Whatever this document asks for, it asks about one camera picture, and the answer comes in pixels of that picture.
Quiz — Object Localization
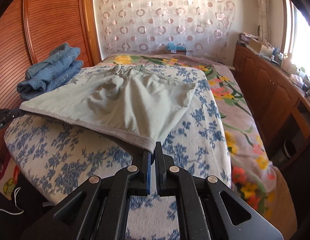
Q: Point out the light green shorts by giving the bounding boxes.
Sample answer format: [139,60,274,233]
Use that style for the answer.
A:
[20,65,196,156]

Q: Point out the blue floral white blanket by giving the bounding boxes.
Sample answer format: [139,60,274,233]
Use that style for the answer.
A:
[4,64,231,239]

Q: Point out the folded blue denim jeans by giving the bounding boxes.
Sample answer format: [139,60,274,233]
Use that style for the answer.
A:
[17,43,83,101]

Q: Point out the colourful floral pink bedspread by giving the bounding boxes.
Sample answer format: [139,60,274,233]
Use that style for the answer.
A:
[101,54,278,221]

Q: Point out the cardboard box with teal cloth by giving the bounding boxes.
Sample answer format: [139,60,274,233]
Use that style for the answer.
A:
[165,42,187,55]

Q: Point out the brown slatted wooden wardrobe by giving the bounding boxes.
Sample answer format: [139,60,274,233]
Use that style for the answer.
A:
[0,0,101,109]

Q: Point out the brown wooden sideboard cabinet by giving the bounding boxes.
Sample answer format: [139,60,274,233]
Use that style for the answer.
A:
[233,44,310,164]

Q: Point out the white curtain with circles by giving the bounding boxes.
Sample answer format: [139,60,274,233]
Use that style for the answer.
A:
[93,0,235,61]

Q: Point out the cardboard box on sideboard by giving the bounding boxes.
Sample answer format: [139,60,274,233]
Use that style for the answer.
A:
[248,38,273,57]

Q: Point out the bright window with wooden frame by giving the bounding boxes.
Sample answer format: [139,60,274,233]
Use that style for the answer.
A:
[283,0,310,77]

